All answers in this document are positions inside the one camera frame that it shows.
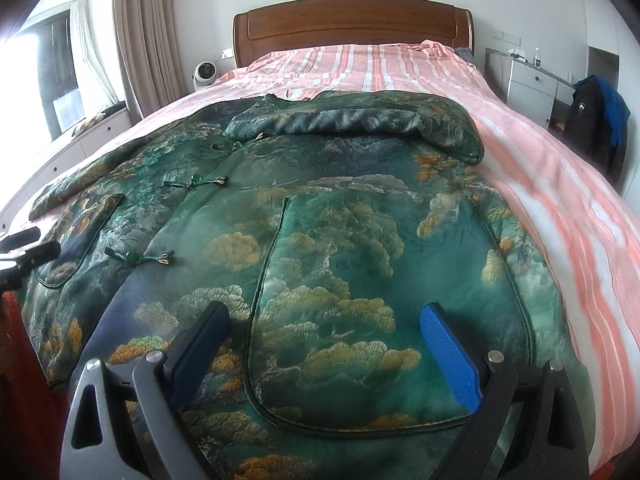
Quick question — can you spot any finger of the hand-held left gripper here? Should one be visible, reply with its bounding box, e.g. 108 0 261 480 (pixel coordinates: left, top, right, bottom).
0 241 62 273
0 226 42 252

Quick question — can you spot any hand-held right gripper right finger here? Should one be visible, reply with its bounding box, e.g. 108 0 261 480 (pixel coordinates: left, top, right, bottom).
419 301 591 480

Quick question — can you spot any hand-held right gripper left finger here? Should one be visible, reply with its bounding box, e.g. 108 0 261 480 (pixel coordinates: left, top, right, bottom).
60 301 232 480

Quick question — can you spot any green patterned padded jacket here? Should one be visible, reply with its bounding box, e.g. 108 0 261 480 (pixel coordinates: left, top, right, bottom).
20 87 598 480

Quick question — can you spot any white window cabinet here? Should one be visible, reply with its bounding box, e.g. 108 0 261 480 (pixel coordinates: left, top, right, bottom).
0 105 136 221

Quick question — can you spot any patterned window seat cushion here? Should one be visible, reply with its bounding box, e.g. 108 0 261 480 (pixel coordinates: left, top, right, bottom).
70 102 126 136

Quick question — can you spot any window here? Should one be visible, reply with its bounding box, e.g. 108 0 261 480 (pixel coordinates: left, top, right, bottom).
30 7 83 133

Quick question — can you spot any bed with pink striped cover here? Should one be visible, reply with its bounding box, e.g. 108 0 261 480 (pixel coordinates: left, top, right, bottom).
125 40 640 480

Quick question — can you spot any white sheer curtain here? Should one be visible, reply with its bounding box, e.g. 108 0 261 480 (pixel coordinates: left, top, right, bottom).
67 0 126 106

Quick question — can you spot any beige curtain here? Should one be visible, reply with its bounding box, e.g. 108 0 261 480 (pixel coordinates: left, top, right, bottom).
112 0 188 116

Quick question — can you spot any white round fan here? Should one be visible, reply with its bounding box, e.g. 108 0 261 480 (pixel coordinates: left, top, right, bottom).
192 61 218 92

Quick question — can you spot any dark hanging jacket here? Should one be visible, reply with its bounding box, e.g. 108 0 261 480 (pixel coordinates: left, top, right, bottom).
562 75 628 181

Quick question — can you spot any grey white nightstand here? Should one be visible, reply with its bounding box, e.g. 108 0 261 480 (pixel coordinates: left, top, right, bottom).
485 47 576 131

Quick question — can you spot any blue hanging garment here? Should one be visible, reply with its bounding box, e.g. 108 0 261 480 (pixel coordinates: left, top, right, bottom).
597 76 632 151

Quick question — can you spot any wooden headboard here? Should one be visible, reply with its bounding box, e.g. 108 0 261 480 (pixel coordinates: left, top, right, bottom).
232 0 475 68

